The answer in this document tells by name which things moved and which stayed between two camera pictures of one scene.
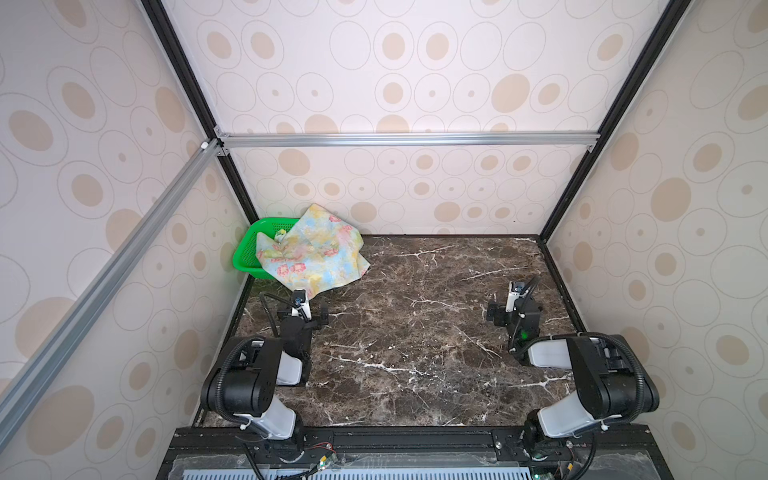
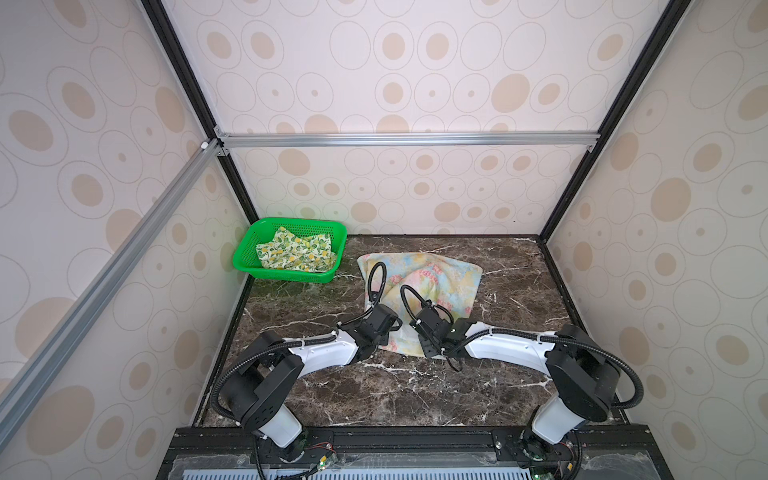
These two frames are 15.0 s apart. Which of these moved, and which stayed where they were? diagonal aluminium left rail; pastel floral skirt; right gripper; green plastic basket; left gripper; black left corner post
Moved: left gripper; pastel floral skirt; right gripper
Stayed: black left corner post; diagonal aluminium left rail; green plastic basket
